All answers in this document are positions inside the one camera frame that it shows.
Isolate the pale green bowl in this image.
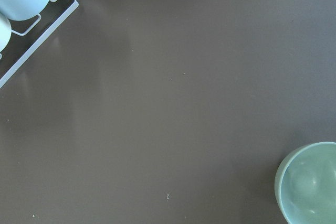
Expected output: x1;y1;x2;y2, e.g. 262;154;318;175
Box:
274;142;335;223

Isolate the white wire dish rack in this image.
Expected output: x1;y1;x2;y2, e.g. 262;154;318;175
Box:
1;0;79;86

